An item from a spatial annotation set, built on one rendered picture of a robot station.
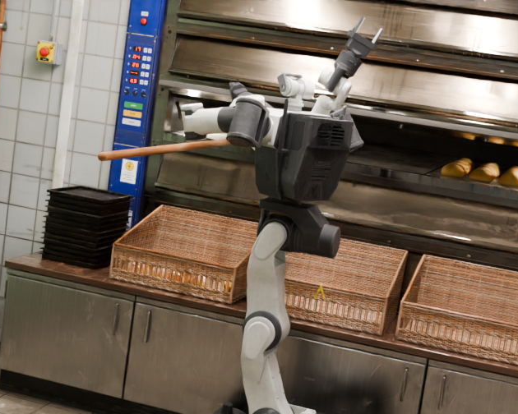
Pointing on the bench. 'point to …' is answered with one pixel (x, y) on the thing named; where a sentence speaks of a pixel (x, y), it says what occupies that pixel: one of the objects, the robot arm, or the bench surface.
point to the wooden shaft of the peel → (160, 149)
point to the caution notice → (128, 171)
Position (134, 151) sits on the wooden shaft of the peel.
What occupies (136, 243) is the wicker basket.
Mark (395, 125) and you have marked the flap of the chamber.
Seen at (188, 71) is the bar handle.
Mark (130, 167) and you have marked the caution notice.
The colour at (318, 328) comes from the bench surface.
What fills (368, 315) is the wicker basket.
